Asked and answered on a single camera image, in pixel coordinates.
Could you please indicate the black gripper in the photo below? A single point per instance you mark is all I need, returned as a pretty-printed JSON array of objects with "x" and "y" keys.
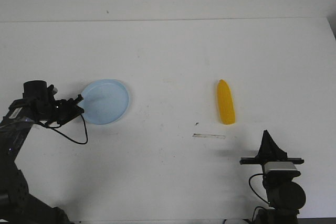
[
  {"x": 67, "y": 110},
  {"x": 275, "y": 152}
]

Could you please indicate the light blue round plate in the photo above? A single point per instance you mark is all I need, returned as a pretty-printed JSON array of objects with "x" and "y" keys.
[{"x": 104, "y": 101}]

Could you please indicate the yellow corn cob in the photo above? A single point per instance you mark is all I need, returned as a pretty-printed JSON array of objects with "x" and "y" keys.
[{"x": 225, "y": 103}]

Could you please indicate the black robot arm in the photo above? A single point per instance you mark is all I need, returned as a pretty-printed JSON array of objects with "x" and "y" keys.
[
  {"x": 284, "y": 197},
  {"x": 37, "y": 107}
]

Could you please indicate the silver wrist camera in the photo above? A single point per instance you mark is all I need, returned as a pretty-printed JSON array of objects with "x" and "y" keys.
[{"x": 281, "y": 168}]

